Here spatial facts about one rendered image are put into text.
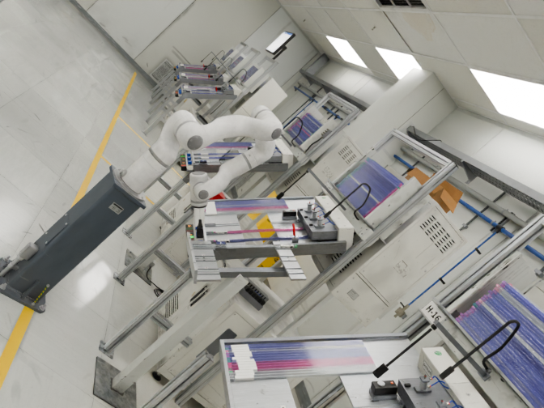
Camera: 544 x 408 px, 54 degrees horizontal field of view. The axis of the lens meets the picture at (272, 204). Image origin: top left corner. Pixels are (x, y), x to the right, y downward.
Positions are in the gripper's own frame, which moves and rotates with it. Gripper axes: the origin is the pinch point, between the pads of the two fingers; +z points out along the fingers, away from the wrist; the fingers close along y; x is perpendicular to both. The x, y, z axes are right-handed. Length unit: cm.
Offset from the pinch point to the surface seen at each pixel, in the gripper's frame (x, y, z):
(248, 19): 143, -871, -76
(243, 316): 20.8, 10.0, 43.6
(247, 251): 22.5, 10.0, 6.3
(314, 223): 60, -4, -1
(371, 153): 106, -49, -26
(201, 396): -2, 10, 92
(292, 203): 58, -51, 5
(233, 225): 19.1, -20.9, 5.2
